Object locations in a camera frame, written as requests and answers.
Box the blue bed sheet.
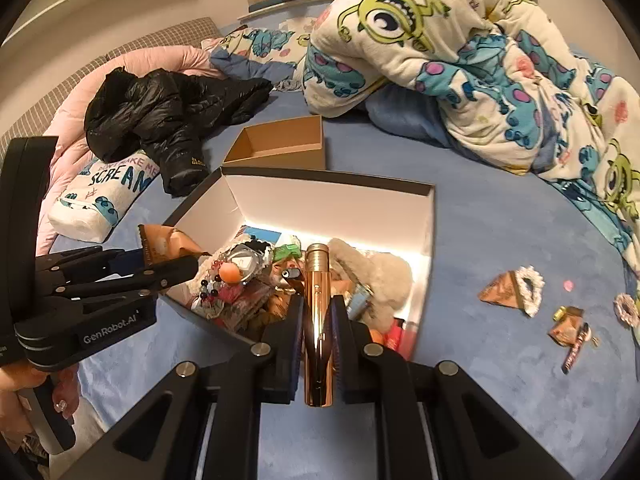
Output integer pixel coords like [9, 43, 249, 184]
[50, 20, 640, 480]

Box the rose gold tube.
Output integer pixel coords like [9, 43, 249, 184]
[302, 242, 335, 409]

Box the pink scrunchie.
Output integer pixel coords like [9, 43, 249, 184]
[614, 292, 640, 325]

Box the person's left hand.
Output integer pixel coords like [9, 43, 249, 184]
[0, 364, 81, 442]

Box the brown cardboard box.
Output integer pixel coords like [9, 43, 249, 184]
[222, 115, 327, 171]

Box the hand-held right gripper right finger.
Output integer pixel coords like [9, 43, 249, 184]
[327, 294, 576, 480]

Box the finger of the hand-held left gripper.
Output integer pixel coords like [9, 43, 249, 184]
[34, 246, 147, 286]
[35, 256, 199, 311]

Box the black puffer jacket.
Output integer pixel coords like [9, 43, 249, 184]
[84, 67, 275, 197]

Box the blue trimmed printed pillow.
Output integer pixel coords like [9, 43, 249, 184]
[210, 17, 321, 92]

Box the blue card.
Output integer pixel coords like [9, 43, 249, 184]
[245, 227, 282, 244]

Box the white lettered printed pillow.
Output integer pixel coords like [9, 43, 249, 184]
[47, 156, 161, 245]

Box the black storage box white inside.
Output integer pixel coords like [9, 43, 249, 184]
[159, 167, 437, 361]

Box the beige fluffy plush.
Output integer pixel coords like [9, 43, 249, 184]
[327, 238, 414, 334]

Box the white scrunchie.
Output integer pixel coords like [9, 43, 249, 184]
[515, 266, 546, 319]

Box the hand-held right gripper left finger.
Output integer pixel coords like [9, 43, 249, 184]
[55, 294, 307, 480]

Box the pink quilt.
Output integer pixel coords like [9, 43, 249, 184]
[35, 45, 227, 256]

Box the grey checked headboard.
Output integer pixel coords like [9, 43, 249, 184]
[0, 16, 223, 147]

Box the white cartoon printed blanket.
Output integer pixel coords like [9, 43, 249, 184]
[302, 0, 640, 281]

